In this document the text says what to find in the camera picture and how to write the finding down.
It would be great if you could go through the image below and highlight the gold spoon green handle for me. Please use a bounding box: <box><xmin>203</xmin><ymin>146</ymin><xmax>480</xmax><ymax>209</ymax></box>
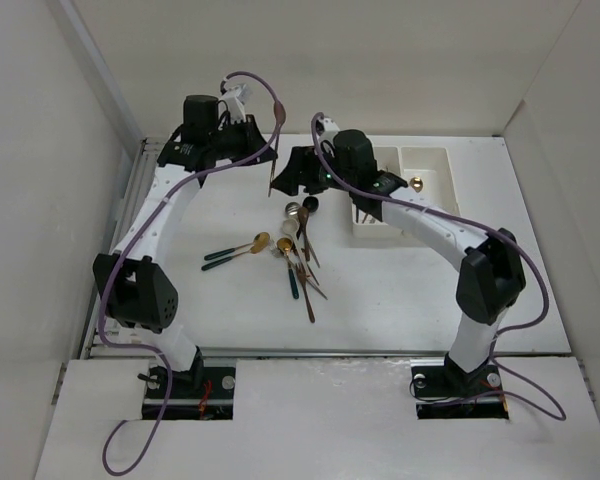
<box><xmin>409</xmin><ymin>176</ymin><xmax>424</xmax><ymax>192</ymax></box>
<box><xmin>201</xmin><ymin>232</ymin><xmax>271</xmax><ymax>272</ymax></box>

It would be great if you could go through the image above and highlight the rose gold fork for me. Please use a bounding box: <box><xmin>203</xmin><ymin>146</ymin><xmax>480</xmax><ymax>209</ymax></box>
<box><xmin>360</xmin><ymin>213</ymin><xmax>376</xmax><ymax>224</ymax></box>

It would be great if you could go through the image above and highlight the right white container bin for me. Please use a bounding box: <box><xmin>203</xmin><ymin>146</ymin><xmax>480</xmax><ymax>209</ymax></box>
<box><xmin>400</xmin><ymin>147</ymin><xmax>459</xmax><ymax>215</ymax></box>

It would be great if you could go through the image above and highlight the white spoon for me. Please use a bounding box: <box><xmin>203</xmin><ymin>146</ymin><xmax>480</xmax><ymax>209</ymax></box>
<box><xmin>282</xmin><ymin>218</ymin><xmax>310</xmax><ymax>261</ymax></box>

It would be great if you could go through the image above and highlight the brown wooden spoon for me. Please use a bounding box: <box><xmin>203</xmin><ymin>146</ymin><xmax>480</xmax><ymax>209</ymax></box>
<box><xmin>298</xmin><ymin>206</ymin><xmax>320</xmax><ymax>266</ymax></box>

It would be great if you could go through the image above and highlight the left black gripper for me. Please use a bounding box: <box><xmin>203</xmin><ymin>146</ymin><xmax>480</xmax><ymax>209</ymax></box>
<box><xmin>209</xmin><ymin>114</ymin><xmax>278</xmax><ymax>167</ymax></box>

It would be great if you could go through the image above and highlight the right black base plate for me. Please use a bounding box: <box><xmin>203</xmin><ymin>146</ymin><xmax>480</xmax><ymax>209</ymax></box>
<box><xmin>409</xmin><ymin>365</ymin><xmax>509</xmax><ymax>420</ymax></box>

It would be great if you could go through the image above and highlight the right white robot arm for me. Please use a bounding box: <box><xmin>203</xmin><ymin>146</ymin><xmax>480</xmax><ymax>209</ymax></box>
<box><xmin>271</xmin><ymin>130</ymin><xmax>526</xmax><ymax>397</ymax></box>

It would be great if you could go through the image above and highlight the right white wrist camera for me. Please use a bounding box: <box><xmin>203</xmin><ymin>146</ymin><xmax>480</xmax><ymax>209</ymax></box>
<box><xmin>315</xmin><ymin>116</ymin><xmax>340</xmax><ymax>141</ymax></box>

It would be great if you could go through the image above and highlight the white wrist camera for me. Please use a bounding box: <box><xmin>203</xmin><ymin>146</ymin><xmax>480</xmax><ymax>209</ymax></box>
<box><xmin>220</xmin><ymin>83</ymin><xmax>251</xmax><ymax>123</ymax></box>
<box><xmin>315</xmin><ymin>116</ymin><xmax>340</xmax><ymax>141</ymax></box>

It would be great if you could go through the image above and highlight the copper spoon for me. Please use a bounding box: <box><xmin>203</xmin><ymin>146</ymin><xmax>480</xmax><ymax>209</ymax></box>
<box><xmin>267</xmin><ymin>100</ymin><xmax>286</xmax><ymax>197</ymax></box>

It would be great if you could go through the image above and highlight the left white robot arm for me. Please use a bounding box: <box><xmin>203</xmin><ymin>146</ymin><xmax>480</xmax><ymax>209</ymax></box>
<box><xmin>93</xmin><ymin>89</ymin><xmax>277</xmax><ymax>397</ymax></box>

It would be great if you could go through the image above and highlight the green handle utensil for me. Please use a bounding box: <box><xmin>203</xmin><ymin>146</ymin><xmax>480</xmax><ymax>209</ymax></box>
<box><xmin>203</xmin><ymin>242</ymin><xmax>253</xmax><ymax>262</ymax></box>

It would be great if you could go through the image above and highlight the silver spoon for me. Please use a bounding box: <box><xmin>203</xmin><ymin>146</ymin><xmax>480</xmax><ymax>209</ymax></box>
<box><xmin>285</xmin><ymin>202</ymin><xmax>302</xmax><ymax>218</ymax></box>

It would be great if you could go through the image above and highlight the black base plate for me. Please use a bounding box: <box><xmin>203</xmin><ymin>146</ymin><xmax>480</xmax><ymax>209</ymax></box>
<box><xmin>137</xmin><ymin>366</ymin><xmax>236</xmax><ymax>421</ymax></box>
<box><xmin>409</xmin><ymin>365</ymin><xmax>509</xmax><ymax>420</ymax></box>

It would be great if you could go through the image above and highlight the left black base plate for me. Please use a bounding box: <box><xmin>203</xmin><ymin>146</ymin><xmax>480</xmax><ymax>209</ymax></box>
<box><xmin>137</xmin><ymin>366</ymin><xmax>236</xmax><ymax>421</ymax></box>

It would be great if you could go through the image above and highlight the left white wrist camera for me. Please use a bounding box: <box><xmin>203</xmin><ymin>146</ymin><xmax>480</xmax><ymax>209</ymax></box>
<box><xmin>220</xmin><ymin>83</ymin><xmax>251</xmax><ymax>123</ymax></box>

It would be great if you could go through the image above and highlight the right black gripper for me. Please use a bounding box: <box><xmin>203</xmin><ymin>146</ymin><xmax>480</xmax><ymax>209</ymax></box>
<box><xmin>270</xmin><ymin>144</ymin><xmax>355</xmax><ymax>197</ymax></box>

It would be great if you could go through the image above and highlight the left white container bin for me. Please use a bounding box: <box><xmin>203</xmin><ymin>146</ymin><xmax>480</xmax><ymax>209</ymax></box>
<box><xmin>351</xmin><ymin>146</ymin><xmax>405</xmax><ymax>240</ymax></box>

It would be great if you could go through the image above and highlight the black spoon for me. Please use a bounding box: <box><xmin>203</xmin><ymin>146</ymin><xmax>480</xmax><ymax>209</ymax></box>
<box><xmin>302</xmin><ymin>196</ymin><xmax>320</xmax><ymax>214</ymax></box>

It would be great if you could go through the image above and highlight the gold spoon dark handle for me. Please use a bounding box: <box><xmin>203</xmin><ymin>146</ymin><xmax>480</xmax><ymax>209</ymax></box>
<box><xmin>276</xmin><ymin>237</ymin><xmax>299</xmax><ymax>300</ymax></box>

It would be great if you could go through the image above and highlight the long copper handle utensil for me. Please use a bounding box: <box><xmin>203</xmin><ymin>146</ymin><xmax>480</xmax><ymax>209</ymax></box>
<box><xmin>295</xmin><ymin>264</ymin><xmax>316</xmax><ymax>324</ymax></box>

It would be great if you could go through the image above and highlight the white container bin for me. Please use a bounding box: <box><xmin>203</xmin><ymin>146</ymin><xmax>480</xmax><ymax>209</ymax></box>
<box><xmin>400</xmin><ymin>147</ymin><xmax>459</xmax><ymax>215</ymax></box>
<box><xmin>351</xmin><ymin>146</ymin><xmax>405</xmax><ymax>240</ymax></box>

